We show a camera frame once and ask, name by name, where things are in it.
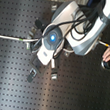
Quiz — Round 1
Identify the white cable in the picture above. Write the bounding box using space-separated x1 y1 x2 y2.
0 33 41 45

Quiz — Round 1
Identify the black cable clip fixture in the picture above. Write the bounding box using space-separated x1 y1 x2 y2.
34 19 45 31

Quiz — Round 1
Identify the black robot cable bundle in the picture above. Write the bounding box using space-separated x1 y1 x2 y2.
46 2 101 48

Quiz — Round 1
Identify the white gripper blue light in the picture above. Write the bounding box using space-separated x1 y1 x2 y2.
27 24 63 83

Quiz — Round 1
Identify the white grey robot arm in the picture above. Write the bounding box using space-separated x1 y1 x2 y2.
37 0 110 68

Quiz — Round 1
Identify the black round knob device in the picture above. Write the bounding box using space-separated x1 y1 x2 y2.
101 60 110 70

